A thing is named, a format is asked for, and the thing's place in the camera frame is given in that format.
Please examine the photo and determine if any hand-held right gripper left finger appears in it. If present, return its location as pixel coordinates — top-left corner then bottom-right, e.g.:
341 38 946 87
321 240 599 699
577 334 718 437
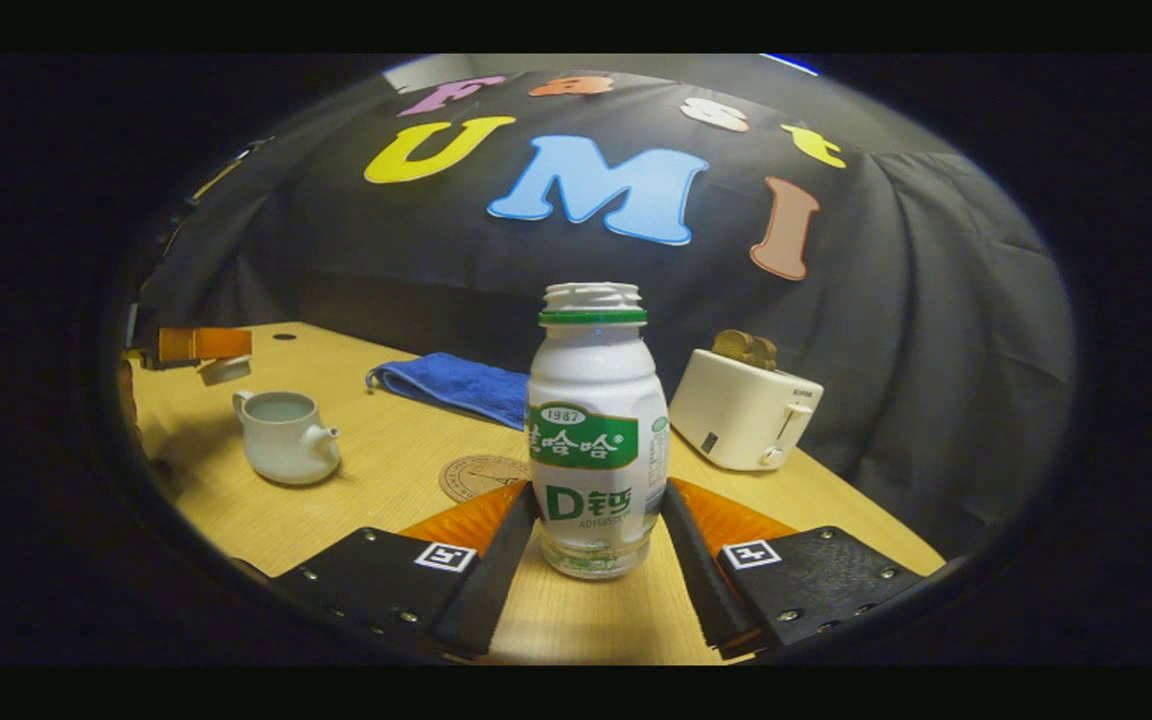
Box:
271 480 540 661

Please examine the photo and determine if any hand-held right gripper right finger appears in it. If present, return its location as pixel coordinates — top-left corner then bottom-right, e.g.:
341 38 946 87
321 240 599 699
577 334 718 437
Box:
660 478 927 661

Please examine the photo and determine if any white teacup lid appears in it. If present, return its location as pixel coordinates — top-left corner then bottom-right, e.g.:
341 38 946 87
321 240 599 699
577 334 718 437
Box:
198 356 253 387

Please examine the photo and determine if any round brown coaster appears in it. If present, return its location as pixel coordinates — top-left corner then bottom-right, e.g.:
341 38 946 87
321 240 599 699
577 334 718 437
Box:
439 455 532 504

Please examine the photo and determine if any white ceramic teacup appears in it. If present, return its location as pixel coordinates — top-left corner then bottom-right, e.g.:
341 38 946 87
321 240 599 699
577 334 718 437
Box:
232 390 343 487

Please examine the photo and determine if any white plastic water bottle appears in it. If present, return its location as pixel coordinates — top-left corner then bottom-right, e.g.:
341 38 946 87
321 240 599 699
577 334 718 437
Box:
526 282 672 581

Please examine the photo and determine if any white toaster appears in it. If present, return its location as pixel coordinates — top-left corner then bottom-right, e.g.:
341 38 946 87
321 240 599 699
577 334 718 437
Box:
669 348 825 472

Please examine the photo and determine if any blue towel cloth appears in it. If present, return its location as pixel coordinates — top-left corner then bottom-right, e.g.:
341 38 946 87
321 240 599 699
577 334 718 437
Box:
366 352 532 431

